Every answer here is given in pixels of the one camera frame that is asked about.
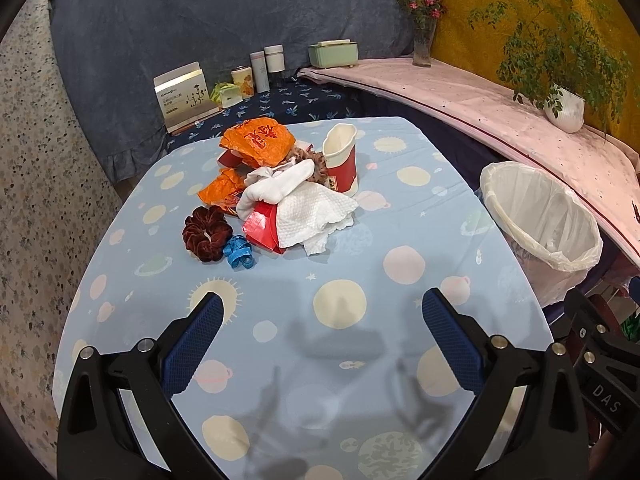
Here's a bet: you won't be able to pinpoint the green plant white pot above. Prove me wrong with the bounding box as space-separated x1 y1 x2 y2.
468 0 639 130

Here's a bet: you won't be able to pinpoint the red white paper cup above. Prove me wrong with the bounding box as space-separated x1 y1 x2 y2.
322 124 358 196

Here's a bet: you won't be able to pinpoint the grey blue hanging blanket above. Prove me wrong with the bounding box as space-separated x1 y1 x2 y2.
50 0 412 182

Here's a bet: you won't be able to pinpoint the white lined trash bin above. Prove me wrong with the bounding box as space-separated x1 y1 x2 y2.
480 162 603 307

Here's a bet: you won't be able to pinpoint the orange plastic snack bag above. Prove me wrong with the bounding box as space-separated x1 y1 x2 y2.
219 117 296 169

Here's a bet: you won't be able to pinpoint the pink dotted scrunchie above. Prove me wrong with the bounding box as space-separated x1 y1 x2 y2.
286 144 333 188

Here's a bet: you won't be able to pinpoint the white sock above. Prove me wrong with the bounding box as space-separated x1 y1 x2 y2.
236 160 314 221

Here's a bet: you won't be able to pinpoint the orange wrapper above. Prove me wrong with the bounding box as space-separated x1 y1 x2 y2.
198 168 245 216

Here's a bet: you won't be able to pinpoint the blue hair clip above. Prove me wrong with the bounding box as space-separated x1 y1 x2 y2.
222 235 255 269

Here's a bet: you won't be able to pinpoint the glass vase pink flowers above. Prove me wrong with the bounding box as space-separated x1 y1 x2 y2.
396 0 447 67

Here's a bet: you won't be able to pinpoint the blue planet pattern tablecloth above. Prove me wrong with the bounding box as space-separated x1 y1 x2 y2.
52 117 551 479

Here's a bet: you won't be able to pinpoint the tall white bottle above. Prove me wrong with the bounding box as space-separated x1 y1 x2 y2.
250 51 270 93

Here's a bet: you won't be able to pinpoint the white paper towel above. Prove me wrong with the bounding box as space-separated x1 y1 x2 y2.
276 182 358 256

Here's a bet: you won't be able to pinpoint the green white small packet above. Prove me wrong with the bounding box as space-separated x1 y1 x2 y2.
210 82 243 110

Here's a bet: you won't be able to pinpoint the dark red velvet scrunchie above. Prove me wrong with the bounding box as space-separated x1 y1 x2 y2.
182 206 233 262

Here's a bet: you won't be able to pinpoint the yellow hanging cloth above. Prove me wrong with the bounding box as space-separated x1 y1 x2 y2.
430 0 640 154

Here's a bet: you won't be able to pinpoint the mint green tissue box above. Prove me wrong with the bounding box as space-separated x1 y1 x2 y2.
308 39 359 68

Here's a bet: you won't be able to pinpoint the pink shelf cloth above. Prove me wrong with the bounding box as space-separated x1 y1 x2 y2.
299 58 640 263

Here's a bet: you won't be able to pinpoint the white round jar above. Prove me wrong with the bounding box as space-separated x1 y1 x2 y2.
264 44 285 74

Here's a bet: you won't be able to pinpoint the navy floral cloth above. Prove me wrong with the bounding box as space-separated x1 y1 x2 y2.
164 78 363 153

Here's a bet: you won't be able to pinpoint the red plastic wrapper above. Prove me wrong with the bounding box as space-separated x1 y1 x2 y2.
243 202 284 255

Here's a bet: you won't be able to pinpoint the white open cardboard box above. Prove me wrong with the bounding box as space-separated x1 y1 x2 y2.
153 62 220 134

